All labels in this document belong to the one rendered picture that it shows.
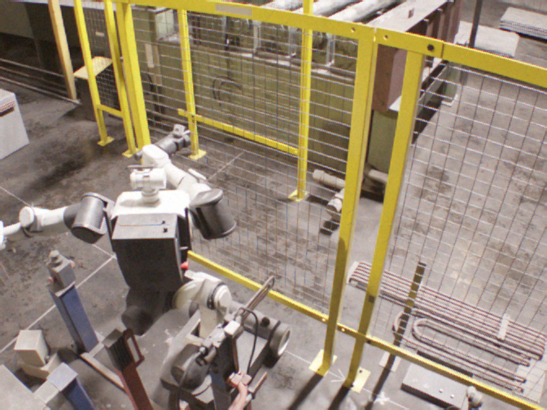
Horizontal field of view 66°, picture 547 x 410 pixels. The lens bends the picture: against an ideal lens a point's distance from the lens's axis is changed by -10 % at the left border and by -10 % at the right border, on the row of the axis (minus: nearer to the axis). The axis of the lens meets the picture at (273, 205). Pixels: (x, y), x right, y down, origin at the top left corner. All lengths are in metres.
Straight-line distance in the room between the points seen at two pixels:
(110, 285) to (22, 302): 0.62
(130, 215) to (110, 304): 1.58
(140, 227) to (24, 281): 2.07
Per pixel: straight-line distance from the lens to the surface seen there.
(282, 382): 2.60
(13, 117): 4.98
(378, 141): 3.66
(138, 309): 1.75
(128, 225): 1.51
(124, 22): 2.15
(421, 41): 1.42
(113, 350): 1.69
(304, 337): 2.77
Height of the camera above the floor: 2.25
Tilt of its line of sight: 38 degrees down
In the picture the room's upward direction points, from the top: straight up
